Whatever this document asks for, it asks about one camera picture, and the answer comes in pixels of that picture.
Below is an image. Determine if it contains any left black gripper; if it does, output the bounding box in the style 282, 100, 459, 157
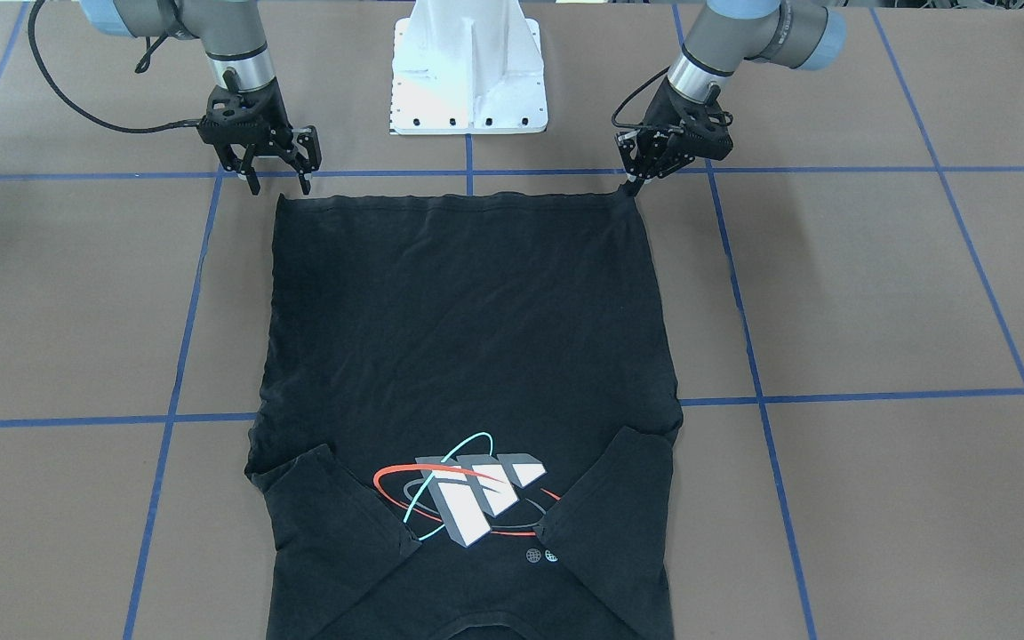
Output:
614, 80, 734, 197

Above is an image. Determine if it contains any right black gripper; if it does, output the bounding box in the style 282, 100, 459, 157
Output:
196, 78, 322, 197

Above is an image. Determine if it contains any black graphic t-shirt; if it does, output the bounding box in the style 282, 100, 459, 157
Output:
244, 188, 684, 639

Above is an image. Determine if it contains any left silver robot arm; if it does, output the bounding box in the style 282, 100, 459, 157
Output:
611, 1, 846, 197

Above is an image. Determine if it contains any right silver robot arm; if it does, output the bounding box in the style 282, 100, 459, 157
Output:
26, 1, 322, 196

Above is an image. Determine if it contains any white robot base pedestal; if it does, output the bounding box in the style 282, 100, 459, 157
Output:
389, 1, 548, 135

